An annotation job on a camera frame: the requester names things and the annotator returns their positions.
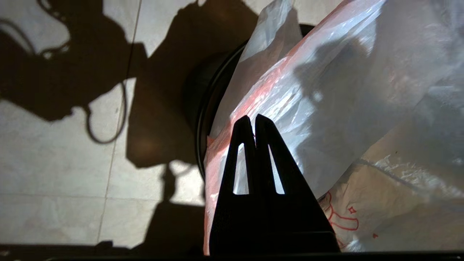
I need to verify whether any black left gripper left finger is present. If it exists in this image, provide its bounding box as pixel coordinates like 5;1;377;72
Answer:
210;115;270;251

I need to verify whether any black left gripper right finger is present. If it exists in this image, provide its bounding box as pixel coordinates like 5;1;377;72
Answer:
255;114;339;251

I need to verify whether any new white red-edged trash bag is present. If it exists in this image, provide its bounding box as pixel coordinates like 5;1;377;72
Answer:
203;0;464;255

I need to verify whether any black round trash bin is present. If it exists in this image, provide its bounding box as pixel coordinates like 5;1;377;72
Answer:
181;24;316;182

